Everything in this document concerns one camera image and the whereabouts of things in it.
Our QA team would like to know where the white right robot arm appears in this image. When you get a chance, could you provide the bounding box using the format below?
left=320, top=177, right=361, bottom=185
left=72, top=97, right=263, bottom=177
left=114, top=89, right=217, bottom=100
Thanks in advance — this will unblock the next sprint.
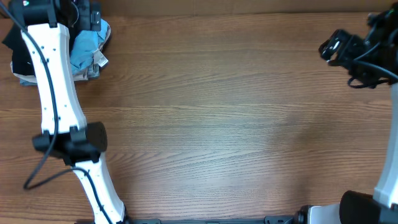
left=289, top=2, right=397, bottom=224

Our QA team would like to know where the black polo shirt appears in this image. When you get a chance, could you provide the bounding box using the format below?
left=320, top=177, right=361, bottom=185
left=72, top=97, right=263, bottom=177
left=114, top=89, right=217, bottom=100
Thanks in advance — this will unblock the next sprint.
left=2, top=24, right=35, bottom=76

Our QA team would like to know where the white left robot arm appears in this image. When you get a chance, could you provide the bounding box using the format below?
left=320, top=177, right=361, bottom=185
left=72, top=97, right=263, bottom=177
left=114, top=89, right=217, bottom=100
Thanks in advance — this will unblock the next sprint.
left=2, top=1, right=131, bottom=223

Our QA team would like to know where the grey folded garment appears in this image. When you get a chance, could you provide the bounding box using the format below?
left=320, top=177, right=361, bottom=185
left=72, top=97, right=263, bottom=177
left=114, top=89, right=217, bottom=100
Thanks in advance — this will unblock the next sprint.
left=14, top=49, right=109, bottom=86

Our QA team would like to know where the light blue printed t-shirt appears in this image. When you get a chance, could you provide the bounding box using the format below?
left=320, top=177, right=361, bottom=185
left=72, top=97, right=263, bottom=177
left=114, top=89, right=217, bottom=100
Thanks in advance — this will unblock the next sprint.
left=70, top=19, right=111, bottom=75

